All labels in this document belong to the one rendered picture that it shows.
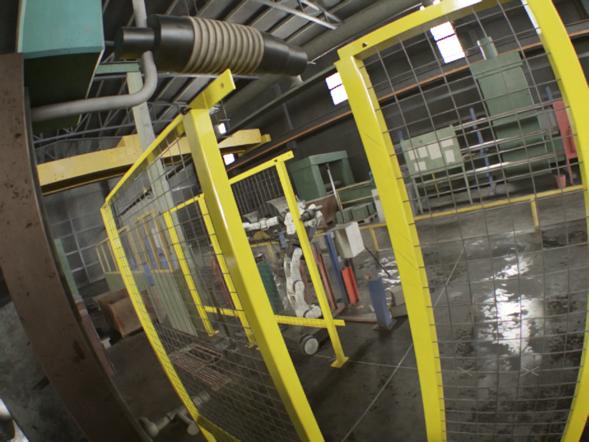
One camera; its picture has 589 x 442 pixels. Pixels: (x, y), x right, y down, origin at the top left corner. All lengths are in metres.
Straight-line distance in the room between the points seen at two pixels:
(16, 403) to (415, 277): 0.82
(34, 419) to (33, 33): 0.64
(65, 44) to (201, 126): 0.36
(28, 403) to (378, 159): 0.81
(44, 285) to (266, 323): 0.50
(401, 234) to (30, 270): 0.68
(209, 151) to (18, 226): 0.44
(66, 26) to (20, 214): 0.35
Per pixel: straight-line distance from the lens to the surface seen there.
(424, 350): 0.80
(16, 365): 0.57
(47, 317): 0.46
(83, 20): 0.65
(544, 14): 0.65
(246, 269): 0.69
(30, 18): 0.65
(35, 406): 0.59
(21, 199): 0.47
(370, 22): 11.07
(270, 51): 1.07
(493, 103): 10.01
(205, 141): 0.70
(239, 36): 0.98
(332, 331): 2.59
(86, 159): 15.10
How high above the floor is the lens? 1.55
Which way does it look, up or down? 5 degrees down
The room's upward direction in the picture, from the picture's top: 18 degrees counter-clockwise
